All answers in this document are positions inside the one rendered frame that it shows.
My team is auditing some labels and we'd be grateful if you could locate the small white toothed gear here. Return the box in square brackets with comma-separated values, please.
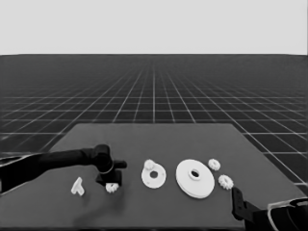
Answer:
[207, 158, 221, 171]
[105, 182, 119, 194]
[143, 159, 156, 171]
[218, 174, 235, 191]

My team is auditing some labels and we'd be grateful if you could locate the small white T-shaped piece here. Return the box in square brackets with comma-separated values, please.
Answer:
[70, 176, 86, 196]

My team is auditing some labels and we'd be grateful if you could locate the white round carrier with pins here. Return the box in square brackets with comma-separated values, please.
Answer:
[141, 160, 167, 190]

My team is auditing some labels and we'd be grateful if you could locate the large thick white disc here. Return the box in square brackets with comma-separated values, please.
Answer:
[175, 159, 216, 199]

